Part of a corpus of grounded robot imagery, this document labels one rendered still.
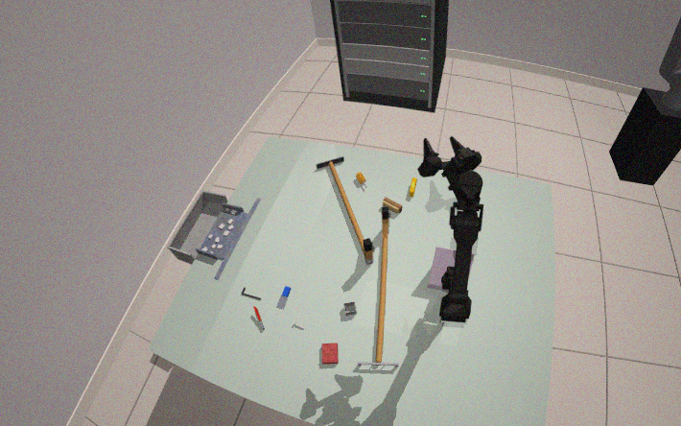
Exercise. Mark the red rectangular block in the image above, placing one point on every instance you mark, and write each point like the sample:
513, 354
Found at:
329, 353

